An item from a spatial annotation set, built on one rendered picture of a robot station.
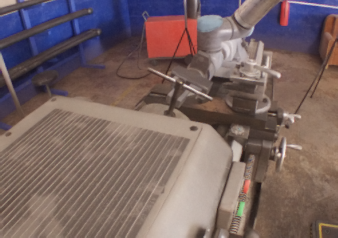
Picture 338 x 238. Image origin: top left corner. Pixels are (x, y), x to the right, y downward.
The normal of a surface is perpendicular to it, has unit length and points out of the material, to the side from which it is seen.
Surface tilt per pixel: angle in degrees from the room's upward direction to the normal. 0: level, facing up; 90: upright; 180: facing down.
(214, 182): 45
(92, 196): 0
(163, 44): 90
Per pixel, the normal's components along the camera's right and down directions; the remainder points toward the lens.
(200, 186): 0.61, -0.47
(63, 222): -0.06, -0.84
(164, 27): -0.05, 0.55
